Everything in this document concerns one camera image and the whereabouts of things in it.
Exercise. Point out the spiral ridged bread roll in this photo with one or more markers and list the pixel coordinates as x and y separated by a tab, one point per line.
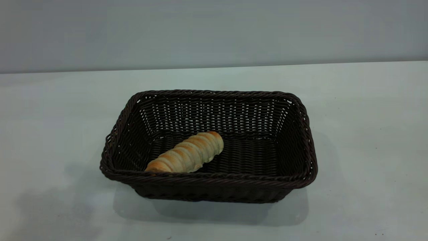
187	154

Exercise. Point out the dark brown woven basket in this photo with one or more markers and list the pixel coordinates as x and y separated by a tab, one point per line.
250	154

